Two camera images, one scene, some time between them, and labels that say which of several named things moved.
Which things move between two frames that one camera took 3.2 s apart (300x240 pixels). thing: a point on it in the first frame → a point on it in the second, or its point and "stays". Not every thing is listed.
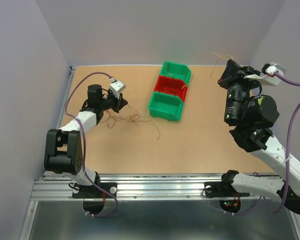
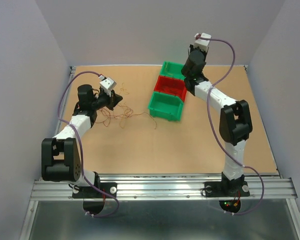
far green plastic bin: [178, 71] stays
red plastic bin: [171, 86] stays
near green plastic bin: [165, 106] stays
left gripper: [120, 103] stays
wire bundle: [128, 120] → [121, 112]
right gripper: [230, 73] → [192, 48]
